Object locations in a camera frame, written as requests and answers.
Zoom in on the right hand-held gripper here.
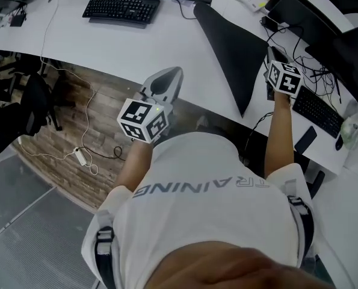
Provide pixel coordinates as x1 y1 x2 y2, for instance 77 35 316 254
267 46 304 98

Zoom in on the black and white shoulder strap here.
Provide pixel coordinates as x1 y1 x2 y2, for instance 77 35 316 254
94 225 117 289
285 178 315 271

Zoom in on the clear plastic bag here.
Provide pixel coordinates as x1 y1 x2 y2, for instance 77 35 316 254
340 99 358 151

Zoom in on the person's white t-shirt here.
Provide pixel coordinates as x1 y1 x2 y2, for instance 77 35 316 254
81 131 315 289

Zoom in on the black smartphone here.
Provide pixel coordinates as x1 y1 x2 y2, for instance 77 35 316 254
293 125 318 155

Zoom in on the small flat black device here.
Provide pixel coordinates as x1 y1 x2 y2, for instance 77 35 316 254
10 13 27 28

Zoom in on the right black and white shoulder strap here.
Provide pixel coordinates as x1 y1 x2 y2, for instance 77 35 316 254
285 178 315 271

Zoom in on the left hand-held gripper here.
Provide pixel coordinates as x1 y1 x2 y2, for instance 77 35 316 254
117 66 184 144

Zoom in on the slim black keyboard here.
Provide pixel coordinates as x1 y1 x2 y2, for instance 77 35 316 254
292 85 345 139

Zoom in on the person's chin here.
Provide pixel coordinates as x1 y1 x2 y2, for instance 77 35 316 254
147 241 336 289

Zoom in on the white cable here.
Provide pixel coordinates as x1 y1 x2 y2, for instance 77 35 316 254
17 0 100 176

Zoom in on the person's right forearm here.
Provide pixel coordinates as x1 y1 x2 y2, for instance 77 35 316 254
264 90 295 179

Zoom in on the black power adapter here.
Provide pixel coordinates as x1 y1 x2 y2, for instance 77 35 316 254
261 16 277 31

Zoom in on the left black and white shoulder strap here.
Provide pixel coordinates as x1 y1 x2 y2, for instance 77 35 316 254
94 225 117 289

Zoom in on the large black keyboard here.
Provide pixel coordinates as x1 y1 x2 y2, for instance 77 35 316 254
82 0 161 30

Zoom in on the black mesh office chair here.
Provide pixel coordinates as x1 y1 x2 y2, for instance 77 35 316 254
0 70 78 157

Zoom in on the tangle of black cables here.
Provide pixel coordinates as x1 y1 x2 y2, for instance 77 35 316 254
262 25 348 102

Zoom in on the pink desk mat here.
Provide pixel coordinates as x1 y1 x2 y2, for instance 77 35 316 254
193 1 270 119

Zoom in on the person's left forearm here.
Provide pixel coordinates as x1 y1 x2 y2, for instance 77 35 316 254
114 140 154 194

